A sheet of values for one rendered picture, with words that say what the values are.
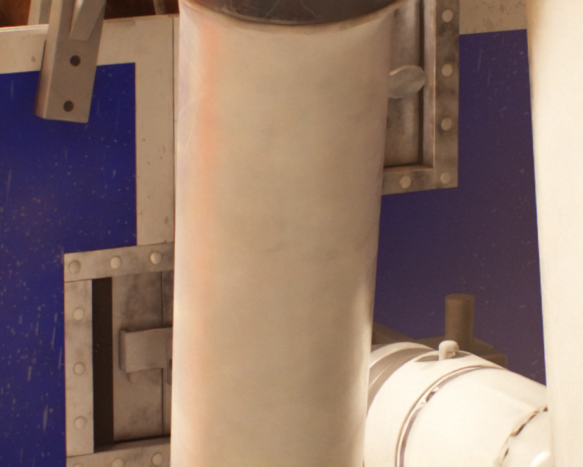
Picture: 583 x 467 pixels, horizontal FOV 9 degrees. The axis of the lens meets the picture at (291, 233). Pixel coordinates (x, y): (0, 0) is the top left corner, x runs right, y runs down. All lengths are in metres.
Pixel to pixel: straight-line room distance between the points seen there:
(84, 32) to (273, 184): 0.45
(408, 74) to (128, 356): 0.22
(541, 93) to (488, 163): 0.72
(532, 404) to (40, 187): 0.34
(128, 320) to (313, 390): 0.45
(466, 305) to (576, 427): 0.60
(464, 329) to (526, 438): 0.20
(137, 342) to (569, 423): 0.72
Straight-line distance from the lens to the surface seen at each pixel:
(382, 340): 2.06
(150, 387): 2.09
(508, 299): 2.16
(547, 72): 1.41
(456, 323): 1.97
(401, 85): 2.09
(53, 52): 1.99
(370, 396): 1.91
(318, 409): 1.65
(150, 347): 2.07
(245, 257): 1.58
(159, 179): 2.05
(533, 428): 1.79
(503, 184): 2.15
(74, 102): 2.00
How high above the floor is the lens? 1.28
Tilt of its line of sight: 12 degrees down
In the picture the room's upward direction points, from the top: straight up
